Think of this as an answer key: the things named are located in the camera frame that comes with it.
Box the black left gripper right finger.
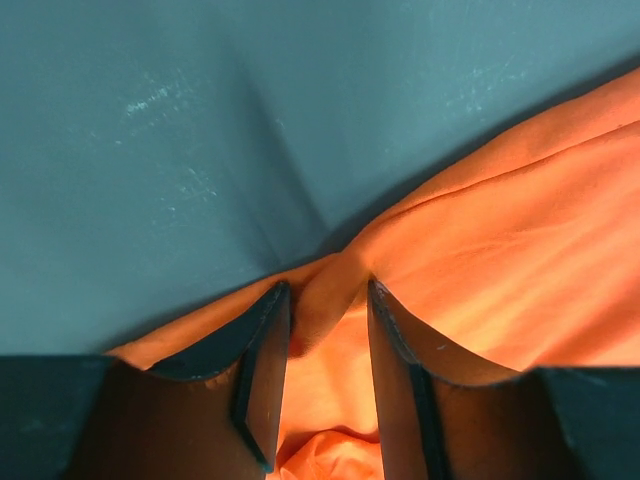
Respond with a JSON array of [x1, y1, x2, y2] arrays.
[[367, 280, 639, 479]]

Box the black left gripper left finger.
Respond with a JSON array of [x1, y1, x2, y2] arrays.
[[1, 282, 291, 479]]

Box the orange t shirt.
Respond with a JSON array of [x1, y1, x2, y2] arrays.
[[104, 66, 640, 480]]

